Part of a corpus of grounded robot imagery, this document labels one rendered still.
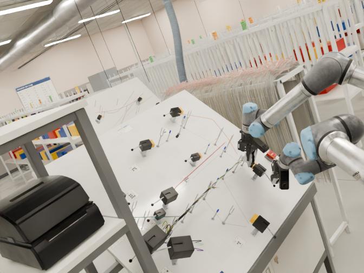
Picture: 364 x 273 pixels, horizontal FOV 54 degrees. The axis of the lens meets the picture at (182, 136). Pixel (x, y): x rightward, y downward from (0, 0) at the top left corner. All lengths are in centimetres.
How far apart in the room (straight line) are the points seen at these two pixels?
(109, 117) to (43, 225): 389
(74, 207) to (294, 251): 137
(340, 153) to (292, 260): 103
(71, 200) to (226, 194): 99
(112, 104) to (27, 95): 796
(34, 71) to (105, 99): 811
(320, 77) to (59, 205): 110
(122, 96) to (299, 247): 367
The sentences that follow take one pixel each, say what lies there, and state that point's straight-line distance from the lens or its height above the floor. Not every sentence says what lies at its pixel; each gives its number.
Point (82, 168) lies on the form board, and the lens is 183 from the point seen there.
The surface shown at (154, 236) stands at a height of 123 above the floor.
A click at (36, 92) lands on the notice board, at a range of 1296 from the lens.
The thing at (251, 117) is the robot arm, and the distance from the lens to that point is 187.
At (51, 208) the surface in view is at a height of 160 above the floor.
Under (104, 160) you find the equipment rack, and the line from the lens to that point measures 112.
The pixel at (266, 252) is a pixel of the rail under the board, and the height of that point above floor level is 85.
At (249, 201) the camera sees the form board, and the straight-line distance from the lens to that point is 195.
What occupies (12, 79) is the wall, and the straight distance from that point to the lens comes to 1284.
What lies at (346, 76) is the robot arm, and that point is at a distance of 167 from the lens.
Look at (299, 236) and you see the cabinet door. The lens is 220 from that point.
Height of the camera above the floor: 190
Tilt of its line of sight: 14 degrees down
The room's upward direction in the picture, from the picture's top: 21 degrees counter-clockwise
